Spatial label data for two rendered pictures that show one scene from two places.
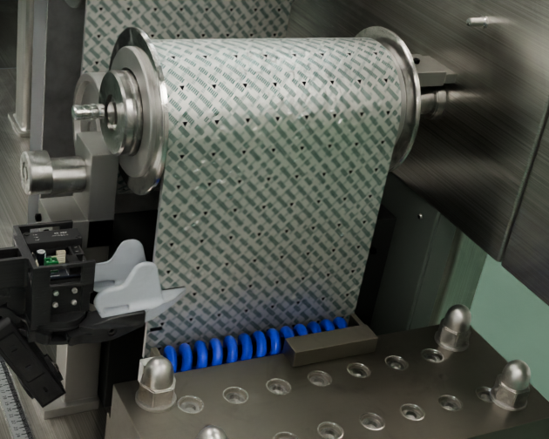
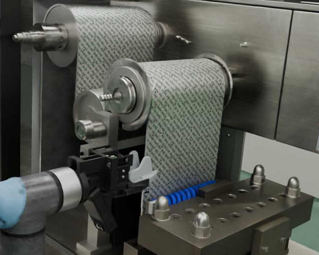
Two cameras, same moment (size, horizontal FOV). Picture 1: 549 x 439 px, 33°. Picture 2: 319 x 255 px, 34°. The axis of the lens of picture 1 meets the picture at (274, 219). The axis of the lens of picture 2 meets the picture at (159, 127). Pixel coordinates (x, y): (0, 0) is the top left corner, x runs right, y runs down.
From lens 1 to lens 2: 0.43 m
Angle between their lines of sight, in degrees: 19
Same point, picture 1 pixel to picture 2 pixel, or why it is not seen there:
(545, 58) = (278, 51)
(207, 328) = (164, 190)
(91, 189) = (109, 133)
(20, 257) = (103, 156)
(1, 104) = not seen: outside the picture
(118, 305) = (137, 177)
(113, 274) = not seen: hidden behind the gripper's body
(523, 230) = (282, 122)
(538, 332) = not seen: hidden behind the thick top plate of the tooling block
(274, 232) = (186, 140)
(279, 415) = (212, 214)
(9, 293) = (97, 175)
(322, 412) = (228, 210)
